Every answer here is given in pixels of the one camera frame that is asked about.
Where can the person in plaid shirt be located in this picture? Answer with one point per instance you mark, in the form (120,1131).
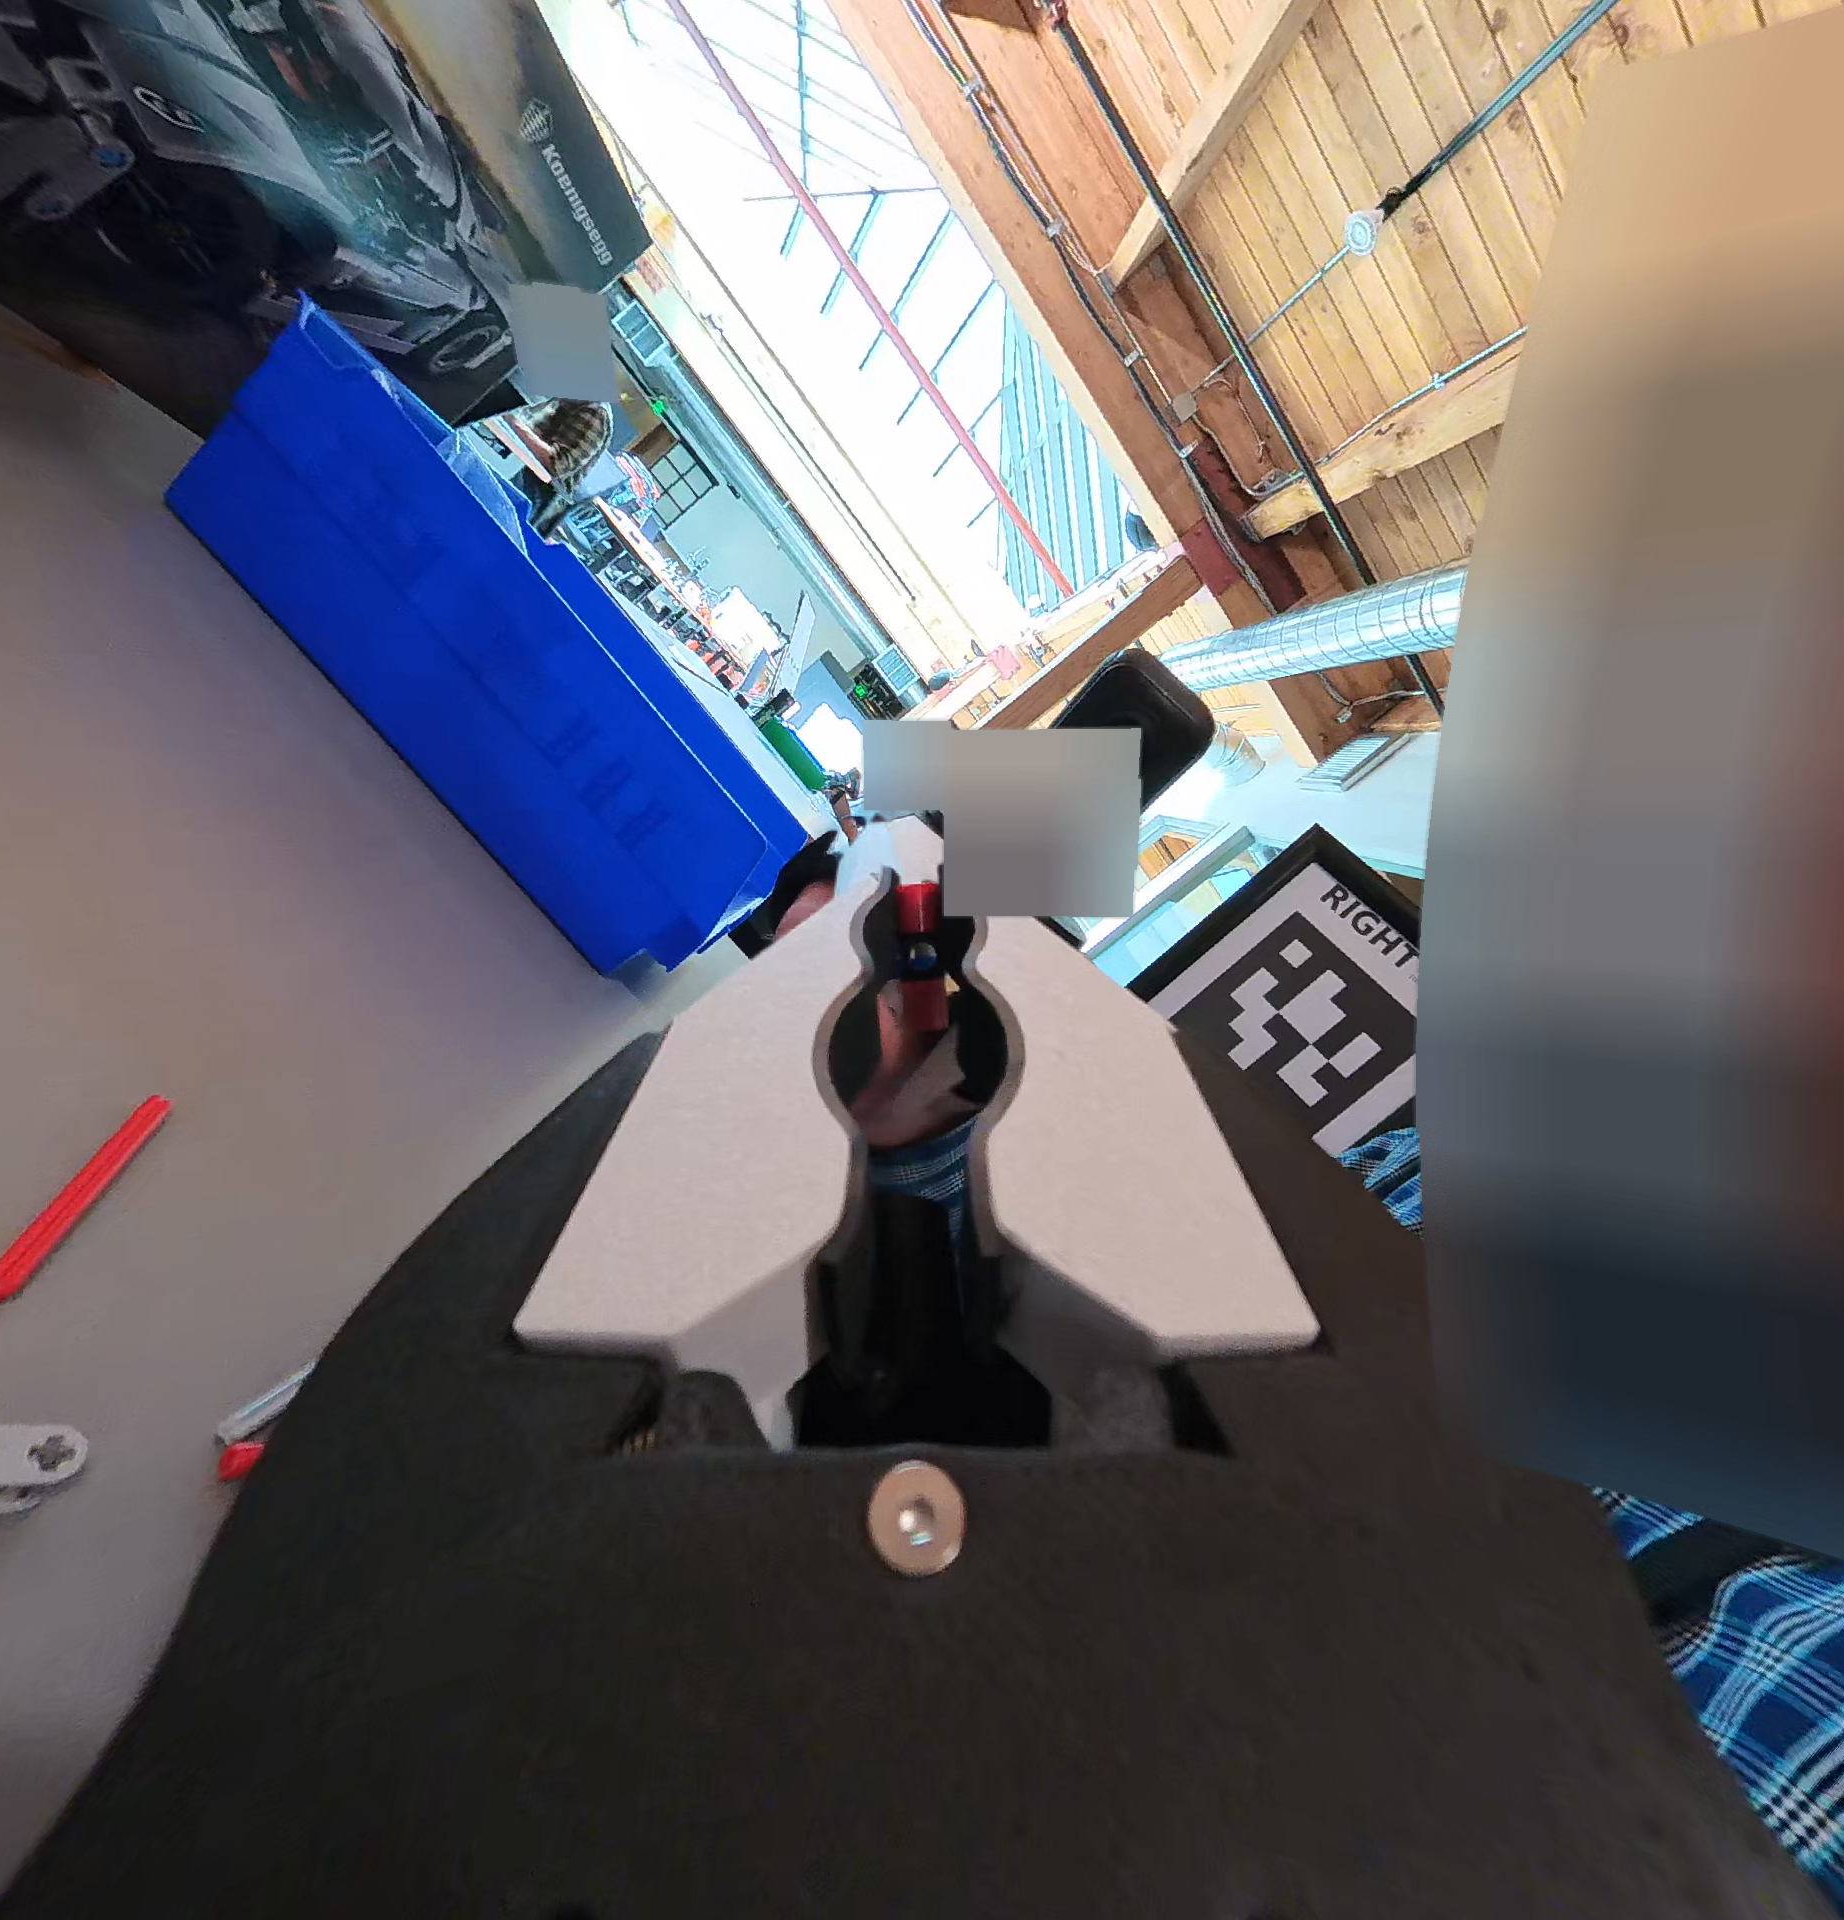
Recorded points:
(1763,1681)

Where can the light grey long axle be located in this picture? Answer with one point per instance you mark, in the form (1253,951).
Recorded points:
(262,1403)

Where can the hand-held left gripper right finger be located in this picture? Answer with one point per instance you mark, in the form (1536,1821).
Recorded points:
(1147,1200)

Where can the person's right hand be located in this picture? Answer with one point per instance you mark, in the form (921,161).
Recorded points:
(886,1088)

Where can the light grey three-hole liftarm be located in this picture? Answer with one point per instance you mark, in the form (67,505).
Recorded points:
(7,1447)

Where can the blue plastic bin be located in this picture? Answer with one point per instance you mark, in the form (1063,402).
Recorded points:
(458,646)

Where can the silver ventilation duct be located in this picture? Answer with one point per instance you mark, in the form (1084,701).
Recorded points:
(1311,631)

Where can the red axle pin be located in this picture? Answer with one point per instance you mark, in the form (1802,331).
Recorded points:
(241,1462)

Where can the black frame with red bushes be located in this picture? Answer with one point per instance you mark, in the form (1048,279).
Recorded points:
(918,1005)

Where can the long red axle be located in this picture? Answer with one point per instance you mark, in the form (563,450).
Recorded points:
(77,1196)

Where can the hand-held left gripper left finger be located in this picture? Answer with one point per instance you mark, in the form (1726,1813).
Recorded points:
(697,1200)

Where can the dark printed set box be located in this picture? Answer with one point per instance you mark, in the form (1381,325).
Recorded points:
(262,151)

